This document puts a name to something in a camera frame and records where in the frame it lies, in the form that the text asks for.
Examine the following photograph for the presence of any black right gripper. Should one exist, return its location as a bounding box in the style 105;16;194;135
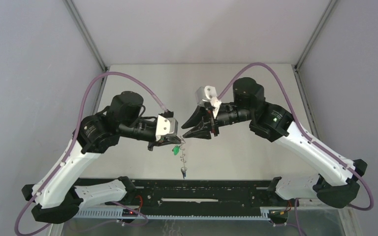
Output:
181;103;252;141

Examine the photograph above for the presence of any green headed key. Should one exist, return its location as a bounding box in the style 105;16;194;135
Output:
172;146;181;155

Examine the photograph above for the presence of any metal oval keyring plate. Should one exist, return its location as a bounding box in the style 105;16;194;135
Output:
179;137;187;171

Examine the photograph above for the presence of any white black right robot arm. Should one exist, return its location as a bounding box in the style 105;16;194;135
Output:
183;77;367;208

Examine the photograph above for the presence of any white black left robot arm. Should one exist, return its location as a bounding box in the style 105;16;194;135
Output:
22;91;181;224

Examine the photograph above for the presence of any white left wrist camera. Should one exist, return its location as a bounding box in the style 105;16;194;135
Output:
155;115;178;142

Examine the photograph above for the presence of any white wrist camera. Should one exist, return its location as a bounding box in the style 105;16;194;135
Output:
195;86;222;118
155;115;178;142

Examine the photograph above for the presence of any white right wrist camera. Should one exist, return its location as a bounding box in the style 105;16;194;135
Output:
195;86;222;118

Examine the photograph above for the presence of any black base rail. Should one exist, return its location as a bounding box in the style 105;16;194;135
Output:
84;177;297;218

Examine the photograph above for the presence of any white slotted cable duct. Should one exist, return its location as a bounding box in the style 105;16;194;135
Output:
75;208;289;221

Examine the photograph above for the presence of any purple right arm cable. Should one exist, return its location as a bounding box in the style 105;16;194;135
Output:
218;62;375;211

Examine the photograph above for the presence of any aluminium frame post left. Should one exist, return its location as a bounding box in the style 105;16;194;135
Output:
63;0;108;71

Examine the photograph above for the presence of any aluminium frame post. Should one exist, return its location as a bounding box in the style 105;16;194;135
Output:
294;0;340;71
63;0;108;71

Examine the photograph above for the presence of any aluminium frame post right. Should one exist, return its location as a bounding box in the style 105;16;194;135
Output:
294;0;340;71

